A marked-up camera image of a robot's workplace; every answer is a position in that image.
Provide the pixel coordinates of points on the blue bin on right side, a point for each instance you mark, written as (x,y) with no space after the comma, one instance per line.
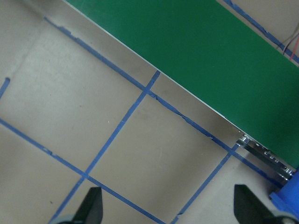
(287,199)

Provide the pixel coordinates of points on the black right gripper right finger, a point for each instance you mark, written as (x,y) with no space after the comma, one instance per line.
(248,209)

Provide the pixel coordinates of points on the green conveyor belt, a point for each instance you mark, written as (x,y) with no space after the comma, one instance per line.
(216,57)

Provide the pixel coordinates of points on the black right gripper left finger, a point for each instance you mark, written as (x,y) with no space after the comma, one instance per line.
(90,210)

